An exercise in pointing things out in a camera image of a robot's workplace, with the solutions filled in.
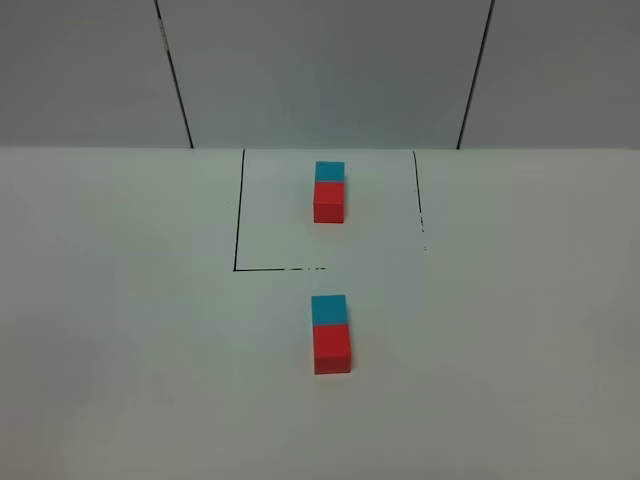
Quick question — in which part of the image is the red template cube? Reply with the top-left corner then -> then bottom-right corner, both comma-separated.
313,182 -> 345,223

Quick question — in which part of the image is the blue template cube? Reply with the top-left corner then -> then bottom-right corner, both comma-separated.
315,161 -> 345,183

